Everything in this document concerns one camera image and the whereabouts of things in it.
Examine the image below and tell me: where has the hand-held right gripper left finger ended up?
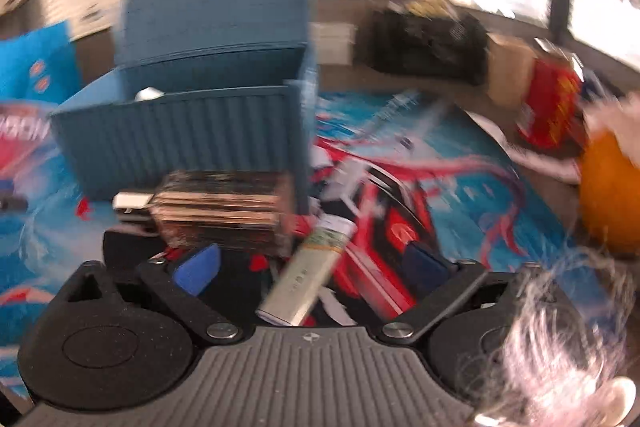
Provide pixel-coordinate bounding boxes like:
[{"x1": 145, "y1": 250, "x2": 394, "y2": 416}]
[{"x1": 62, "y1": 244, "x2": 243, "y2": 340}]

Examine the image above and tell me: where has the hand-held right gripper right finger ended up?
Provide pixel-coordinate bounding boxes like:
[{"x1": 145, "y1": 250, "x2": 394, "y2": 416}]
[{"x1": 380, "y1": 243, "x2": 551, "y2": 343}]

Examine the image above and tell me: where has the brown rectangular box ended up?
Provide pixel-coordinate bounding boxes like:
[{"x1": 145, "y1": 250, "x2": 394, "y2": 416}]
[{"x1": 112, "y1": 171, "x2": 296, "y2": 258}]

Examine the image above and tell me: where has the silver tube with green label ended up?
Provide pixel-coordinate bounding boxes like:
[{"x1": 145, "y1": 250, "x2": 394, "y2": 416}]
[{"x1": 256, "y1": 214, "x2": 358, "y2": 327}]

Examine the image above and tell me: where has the blue ribbed storage box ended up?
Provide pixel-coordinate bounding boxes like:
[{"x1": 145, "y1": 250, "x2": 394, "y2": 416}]
[{"x1": 50, "y1": 0, "x2": 318, "y2": 212}]

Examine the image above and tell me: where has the red toy car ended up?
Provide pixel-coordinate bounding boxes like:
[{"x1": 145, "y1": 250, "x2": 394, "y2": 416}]
[{"x1": 320, "y1": 162, "x2": 451, "y2": 323}]

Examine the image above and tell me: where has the red and blue printed mouse mat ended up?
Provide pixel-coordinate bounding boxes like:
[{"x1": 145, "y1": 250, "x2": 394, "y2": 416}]
[{"x1": 0, "y1": 92, "x2": 616, "y2": 408}]

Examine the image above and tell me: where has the orange round object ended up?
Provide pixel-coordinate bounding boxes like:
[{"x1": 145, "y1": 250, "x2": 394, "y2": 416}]
[{"x1": 579, "y1": 129, "x2": 640, "y2": 258}]

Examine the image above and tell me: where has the red snack bag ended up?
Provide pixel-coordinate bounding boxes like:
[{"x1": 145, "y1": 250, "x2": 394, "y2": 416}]
[{"x1": 515, "y1": 39, "x2": 588, "y2": 150}]

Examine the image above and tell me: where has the brown cardboard box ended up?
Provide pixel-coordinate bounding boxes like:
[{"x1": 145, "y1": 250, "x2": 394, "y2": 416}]
[{"x1": 487, "y1": 32, "x2": 538, "y2": 108}]

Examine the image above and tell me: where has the black bag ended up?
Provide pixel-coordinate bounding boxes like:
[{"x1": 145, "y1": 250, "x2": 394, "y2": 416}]
[{"x1": 355, "y1": 4, "x2": 491, "y2": 85}]

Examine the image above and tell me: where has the blue paper gift bag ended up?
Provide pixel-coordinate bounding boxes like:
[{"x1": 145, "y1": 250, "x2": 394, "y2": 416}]
[{"x1": 0, "y1": 21, "x2": 83, "y2": 105}]

